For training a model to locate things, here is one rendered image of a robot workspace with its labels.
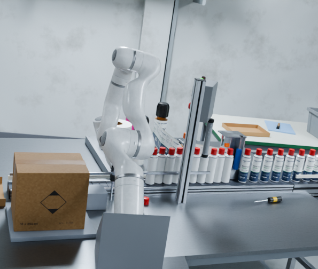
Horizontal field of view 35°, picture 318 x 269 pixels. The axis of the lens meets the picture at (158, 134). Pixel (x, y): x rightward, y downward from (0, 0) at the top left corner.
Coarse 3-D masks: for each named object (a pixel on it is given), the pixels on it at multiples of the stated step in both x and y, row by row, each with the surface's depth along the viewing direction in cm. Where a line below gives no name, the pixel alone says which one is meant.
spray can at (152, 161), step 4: (156, 148) 267; (156, 152) 267; (152, 156) 267; (156, 156) 267; (148, 160) 269; (152, 160) 267; (156, 160) 268; (148, 164) 269; (152, 164) 268; (156, 164) 269; (148, 168) 269; (152, 168) 268; (156, 168) 270; (148, 176) 270; (152, 176) 270; (148, 180) 271; (152, 180) 271; (148, 184) 271; (152, 184) 272
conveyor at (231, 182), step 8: (96, 184) 263; (104, 184) 264; (144, 184) 272; (160, 184) 275; (176, 184) 278; (192, 184) 281; (200, 184) 283; (208, 184) 284; (216, 184) 286; (224, 184) 287; (232, 184) 289; (240, 184) 291; (248, 184) 292; (256, 184) 294; (264, 184) 296; (272, 184) 298
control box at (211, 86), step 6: (210, 84) 252; (216, 84) 259; (210, 90) 248; (204, 96) 250; (210, 96) 249; (204, 102) 250; (210, 102) 250; (204, 108) 251; (210, 108) 254; (204, 114) 252; (210, 114) 259; (204, 120) 253
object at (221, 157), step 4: (220, 148) 282; (224, 148) 284; (220, 152) 283; (220, 156) 282; (224, 156) 284; (220, 160) 283; (216, 164) 284; (220, 164) 284; (216, 168) 285; (220, 168) 284; (216, 172) 285; (220, 172) 285; (216, 176) 286; (220, 176) 286; (216, 180) 287; (220, 180) 288
